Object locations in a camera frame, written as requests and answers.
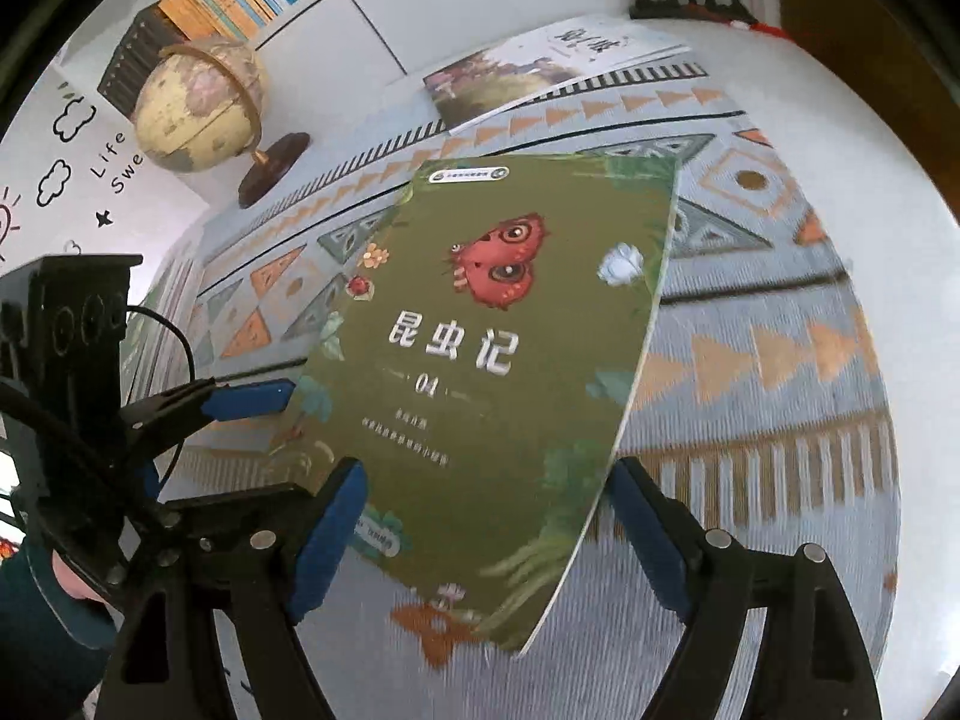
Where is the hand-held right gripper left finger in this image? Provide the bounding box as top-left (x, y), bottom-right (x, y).
top-left (94, 457), bottom-right (368, 720)

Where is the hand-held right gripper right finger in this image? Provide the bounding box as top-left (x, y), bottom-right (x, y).
top-left (607, 457), bottom-right (882, 720)

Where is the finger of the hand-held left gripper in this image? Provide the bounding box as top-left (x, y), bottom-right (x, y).
top-left (120, 379), bottom-right (296, 434)
top-left (131, 456), bottom-right (198, 541)

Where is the olive green butterfly book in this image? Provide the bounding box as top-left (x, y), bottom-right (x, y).
top-left (281, 154), bottom-right (681, 655)

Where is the white book with landscape picture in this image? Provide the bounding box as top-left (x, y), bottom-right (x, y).
top-left (422, 13), bottom-right (692, 139)

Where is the patterned table mat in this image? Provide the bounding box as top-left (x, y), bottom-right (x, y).
top-left (161, 64), bottom-right (902, 720)

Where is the beige globe on wooden stand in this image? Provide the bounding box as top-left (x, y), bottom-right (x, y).
top-left (133, 41), bottom-right (314, 211)

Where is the row of black volumes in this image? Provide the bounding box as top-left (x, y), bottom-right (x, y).
top-left (97, 4), bottom-right (190, 111)

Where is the white bookshelf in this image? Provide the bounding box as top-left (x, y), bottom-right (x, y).
top-left (45, 0), bottom-right (646, 121)

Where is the dark brown wooden cabinet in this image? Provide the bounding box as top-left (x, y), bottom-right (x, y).
top-left (769, 0), bottom-right (960, 188)

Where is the black cable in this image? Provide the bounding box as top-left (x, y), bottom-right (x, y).
top-left (124, 306), bottom-right (199, 500)

